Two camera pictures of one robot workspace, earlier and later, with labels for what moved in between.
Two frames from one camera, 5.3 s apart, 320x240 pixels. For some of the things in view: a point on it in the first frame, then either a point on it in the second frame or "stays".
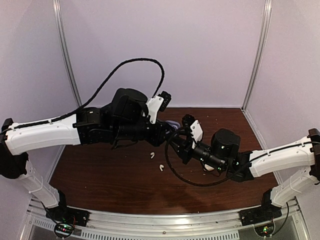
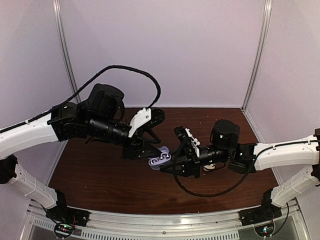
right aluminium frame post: [268, 9] stays
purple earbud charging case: [174, 125] to [155, 163]
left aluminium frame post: [57, 13] stays
